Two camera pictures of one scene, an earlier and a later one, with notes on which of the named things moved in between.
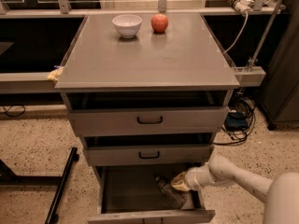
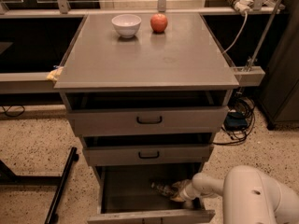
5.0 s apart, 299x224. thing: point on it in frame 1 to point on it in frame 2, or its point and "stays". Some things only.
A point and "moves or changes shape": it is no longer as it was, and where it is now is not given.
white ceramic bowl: [127, 25] stays
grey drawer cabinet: [148, 92] stays
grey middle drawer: [146, 155] stays
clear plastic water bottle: [175, 196] moves or changes shape
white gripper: [193, 178] to [187, 191]
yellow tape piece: [54, 76] stays
